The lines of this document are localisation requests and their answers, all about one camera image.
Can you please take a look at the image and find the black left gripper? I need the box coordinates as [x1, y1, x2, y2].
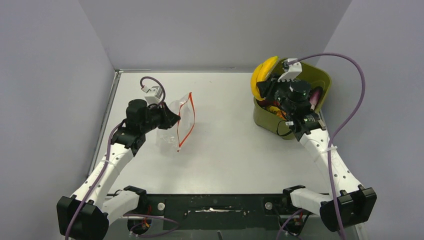
[140, 101, 181, 133]

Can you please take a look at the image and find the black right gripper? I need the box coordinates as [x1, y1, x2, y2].
[258, 73, 295, 115]

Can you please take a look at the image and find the purple eggplant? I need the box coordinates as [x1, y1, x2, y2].
[309, 86, 323, 111]

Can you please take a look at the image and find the yellow banana bunch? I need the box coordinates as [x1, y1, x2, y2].
[250, 56, 279, 101]

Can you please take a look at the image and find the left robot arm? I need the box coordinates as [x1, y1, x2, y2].
[56, 99, 181, 240]

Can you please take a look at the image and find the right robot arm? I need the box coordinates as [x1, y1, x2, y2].
[250, 74, 377, 232]

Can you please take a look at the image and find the green plastic bin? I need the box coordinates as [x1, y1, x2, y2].
[253, 58, 332, 140]

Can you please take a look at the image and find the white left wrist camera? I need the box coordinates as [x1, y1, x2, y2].
[141, 85, 165, 105]

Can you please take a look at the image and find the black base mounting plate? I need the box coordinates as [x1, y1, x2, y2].
[124, 186, 311, 238]

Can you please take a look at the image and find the clear zip top bag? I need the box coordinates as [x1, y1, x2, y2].
[156, 92, 196, 152]

